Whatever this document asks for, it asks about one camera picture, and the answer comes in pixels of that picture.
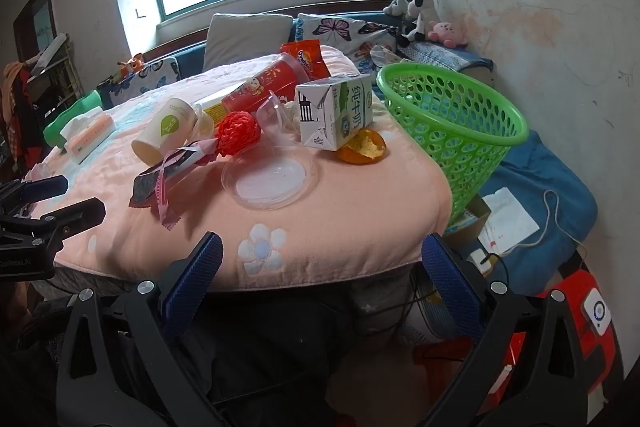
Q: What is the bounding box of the orange peel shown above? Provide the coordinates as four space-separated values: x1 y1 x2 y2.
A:
336 129 388 165

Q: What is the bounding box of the pink striped wrapper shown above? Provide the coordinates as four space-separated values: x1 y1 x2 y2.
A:
151 146 201 230

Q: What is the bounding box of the grey pillow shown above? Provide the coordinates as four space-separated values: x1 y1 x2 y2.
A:
202 13 294 72

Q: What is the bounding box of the white paper sheet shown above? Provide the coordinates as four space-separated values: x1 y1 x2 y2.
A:
477 187 541 255

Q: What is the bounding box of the blue patterned towel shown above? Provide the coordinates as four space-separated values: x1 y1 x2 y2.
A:
400 39 496 72

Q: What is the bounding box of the clear plastic cup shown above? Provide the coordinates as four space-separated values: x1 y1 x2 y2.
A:
256 91 301 145

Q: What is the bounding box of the orange fox plush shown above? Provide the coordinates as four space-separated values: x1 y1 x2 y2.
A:
118 53 146 76

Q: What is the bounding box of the red instant noodle cup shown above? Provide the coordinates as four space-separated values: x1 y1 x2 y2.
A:
221 53 313 115

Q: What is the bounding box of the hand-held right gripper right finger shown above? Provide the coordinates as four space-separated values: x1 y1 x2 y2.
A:
421 232 591 427

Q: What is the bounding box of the pink tissue pack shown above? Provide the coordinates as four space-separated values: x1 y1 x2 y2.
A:
60 107 117 165

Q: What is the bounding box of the white printed cloth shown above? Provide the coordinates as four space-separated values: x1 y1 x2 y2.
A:
370 42 402 64

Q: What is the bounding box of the pink plush toy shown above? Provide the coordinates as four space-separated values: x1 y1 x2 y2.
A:
427 22 468 48

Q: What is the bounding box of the green plastic bag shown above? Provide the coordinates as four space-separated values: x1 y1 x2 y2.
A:
43 90 103 148

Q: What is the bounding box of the white milk carton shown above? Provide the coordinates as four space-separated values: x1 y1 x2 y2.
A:
295 73 375 152

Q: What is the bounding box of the clear yellow-label wrapper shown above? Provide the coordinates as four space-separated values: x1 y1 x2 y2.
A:
200 93 251 120

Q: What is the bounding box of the large butterfly print pillow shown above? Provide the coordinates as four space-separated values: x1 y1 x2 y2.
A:
295 13 401 75

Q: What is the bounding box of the orange snack bag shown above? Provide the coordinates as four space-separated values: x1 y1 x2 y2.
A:
280 39 332 82

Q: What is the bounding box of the small butterfly print pillow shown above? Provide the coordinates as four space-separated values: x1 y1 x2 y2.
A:
100 57 182 108

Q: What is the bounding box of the dark foil wrapper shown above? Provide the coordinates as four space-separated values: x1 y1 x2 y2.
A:
128 139 221 208

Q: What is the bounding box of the white charger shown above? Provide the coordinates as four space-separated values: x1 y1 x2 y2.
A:
470 248 501 275

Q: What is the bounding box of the blue sofa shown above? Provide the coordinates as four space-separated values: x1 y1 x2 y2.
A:
100 9 501 108

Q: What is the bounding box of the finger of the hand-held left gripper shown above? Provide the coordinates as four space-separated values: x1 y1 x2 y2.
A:
0 198 107 254
0 175 69 215

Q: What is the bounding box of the metal rack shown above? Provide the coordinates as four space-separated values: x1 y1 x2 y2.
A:
25 32 83 112

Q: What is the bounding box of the white paper cup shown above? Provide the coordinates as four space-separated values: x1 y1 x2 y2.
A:
131 98 197 164

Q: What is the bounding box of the cardboard box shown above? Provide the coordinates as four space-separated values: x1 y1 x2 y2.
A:
445 194 493 235

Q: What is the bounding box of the clear plastic lid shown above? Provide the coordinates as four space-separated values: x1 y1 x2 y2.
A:
221 146 320 211

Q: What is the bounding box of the green plastic basket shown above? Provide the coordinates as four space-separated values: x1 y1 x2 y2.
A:
376 63 530 228

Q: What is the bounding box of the blue sheet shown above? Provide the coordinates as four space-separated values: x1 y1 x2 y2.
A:
450 129 598 295

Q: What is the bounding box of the dark wooden door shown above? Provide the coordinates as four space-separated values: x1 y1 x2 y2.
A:
12 0 56 62

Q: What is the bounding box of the white cable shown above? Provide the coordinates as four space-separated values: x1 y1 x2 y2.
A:
500 189 591 254

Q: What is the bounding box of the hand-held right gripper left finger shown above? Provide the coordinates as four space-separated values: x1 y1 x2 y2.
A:
56 231 226 427

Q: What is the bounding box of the black and white cow plush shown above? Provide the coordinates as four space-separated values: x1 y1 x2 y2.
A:
397 0 441 48

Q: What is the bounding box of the red yarn flower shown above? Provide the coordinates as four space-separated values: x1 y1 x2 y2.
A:
215 111 262 156

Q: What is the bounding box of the orange garment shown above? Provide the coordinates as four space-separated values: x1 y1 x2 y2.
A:
0 62 32 120

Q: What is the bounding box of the pink blanket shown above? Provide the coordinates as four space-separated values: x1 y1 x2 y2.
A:
25 44 453 293

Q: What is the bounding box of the red appliance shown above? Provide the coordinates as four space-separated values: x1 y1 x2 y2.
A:
502 269 613 400

